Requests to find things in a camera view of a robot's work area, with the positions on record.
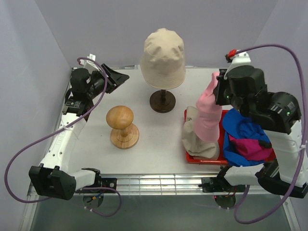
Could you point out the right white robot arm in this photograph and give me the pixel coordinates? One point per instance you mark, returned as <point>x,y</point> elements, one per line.
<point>278,114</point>

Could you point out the beige bucket hat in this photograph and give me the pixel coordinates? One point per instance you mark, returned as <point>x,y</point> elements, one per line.
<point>193,145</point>

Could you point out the light wooden hat stand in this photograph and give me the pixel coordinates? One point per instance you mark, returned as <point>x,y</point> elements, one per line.
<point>124,133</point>

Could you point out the red plastic tray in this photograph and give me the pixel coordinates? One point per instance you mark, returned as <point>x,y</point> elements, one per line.
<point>221,159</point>

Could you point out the blue and magenta hat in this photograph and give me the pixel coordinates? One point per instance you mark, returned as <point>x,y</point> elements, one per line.
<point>245,142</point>

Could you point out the cream bucket hat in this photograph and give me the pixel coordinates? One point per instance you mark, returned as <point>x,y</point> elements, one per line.
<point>163,60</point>

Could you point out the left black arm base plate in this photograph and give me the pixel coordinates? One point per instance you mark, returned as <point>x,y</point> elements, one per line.
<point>107,184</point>

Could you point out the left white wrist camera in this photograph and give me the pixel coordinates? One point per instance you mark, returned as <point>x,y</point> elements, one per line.
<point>89,65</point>

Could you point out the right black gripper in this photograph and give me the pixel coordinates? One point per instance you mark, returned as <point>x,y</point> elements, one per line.
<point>221,83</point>

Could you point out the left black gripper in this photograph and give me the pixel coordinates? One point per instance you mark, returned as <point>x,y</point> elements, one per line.
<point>115,79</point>

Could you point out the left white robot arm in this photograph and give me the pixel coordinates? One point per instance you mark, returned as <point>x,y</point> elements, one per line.
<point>75,113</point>

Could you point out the aluminium front rail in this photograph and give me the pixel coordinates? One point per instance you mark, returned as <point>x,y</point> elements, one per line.
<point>156,184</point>

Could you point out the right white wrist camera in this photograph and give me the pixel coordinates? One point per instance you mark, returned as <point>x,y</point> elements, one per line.
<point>237,59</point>

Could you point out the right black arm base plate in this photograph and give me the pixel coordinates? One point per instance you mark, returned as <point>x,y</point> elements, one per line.
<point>215,184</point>

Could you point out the cream mannequin head stand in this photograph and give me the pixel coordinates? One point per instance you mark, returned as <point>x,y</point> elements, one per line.
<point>162,101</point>

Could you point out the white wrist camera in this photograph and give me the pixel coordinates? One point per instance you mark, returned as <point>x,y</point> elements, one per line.
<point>237,59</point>
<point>89,65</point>

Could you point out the pink bucket hat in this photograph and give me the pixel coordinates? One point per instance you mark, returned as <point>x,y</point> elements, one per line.
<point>206,125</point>

